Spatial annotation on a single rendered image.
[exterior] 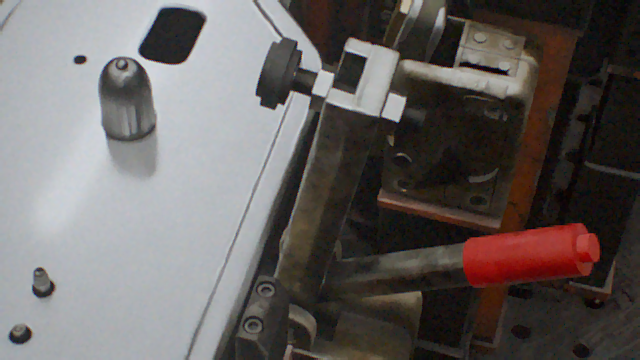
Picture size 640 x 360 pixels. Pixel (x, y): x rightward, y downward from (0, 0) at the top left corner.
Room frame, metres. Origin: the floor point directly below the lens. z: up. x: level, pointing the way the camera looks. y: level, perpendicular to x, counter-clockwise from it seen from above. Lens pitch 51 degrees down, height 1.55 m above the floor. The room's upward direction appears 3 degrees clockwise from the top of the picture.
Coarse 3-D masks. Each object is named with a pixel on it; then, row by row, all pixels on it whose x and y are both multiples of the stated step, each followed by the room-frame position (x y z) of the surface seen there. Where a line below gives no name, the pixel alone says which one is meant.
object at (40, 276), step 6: (36, 270) 0.36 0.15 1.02; (42, 270) 0.36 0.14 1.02; (36, 276) 0.36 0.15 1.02; (42, 276) 0.36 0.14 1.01; (48, 276) 0.36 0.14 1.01; (36, 282) 0.36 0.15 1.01; (42, 282) 0.36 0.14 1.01; (48, 282) 0.36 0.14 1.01; (36, 288) 0.36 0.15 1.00; (42, 288) 0.36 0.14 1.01; (48, 288) 0.36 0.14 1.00; (42, 294) 0.36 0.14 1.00; (48, 294) 0.36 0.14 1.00
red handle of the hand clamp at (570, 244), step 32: (576, 224) 0.31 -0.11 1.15; (384, 256) 0.33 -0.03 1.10; (416, 256) 0.32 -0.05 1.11; (448, 256) 0.31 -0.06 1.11; (480, 256) 0.31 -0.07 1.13; (512, 256) 0.30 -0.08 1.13; (544, 256) 0.30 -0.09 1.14; (576, 256) 0.30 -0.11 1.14; (352, 288) 0.32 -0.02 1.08; (384, 288) 0.31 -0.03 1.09; (416, 288) 0.31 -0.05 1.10
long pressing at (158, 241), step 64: (64, 0) 0.58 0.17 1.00; (128, 0) 0.59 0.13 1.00; (192, 0) 0.59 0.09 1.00; (256, 0) 0.59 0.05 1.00; (0, 64) 0.52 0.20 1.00; (64, 64) 0.53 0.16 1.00; (192, 64) 0.53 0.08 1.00; (256, 64) 0.54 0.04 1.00; (320, 64) 0.54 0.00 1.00; (0, 128) 0.47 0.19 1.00; (64, 128) 0.48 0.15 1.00; (192, 128) 0.48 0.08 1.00; (256, 128) 0.48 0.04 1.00; (0, 192) 0.42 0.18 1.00; (64, 192) 0.43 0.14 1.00; (128, 192) 0.43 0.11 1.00; (192, 192) 0.43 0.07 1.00; (256, 192) 0.43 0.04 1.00; (0, 256) 0.38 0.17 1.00; (64, 256) 0.38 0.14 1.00; (128, 256) 0.39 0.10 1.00; (192, 256) 0.39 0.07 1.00; (256, 256) 0.39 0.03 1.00; (0, 320) 0.34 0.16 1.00; (64, 320) 0.34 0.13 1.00; (128, 320) 0.34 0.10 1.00; (192, 320) 0.35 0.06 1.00
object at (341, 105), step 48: (288, 48) 0.33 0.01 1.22; (384, 48) 0.34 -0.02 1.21; (288, 96) 0.33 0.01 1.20; (336, 96) 0.31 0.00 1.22; (384, 96) 0.32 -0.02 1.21; (336, 144) 0.31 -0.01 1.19; (336, 192) 0.31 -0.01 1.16; (288, 240) 0.31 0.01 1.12; (336, 240) 0.31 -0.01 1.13; (288, 288) 0.31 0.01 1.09
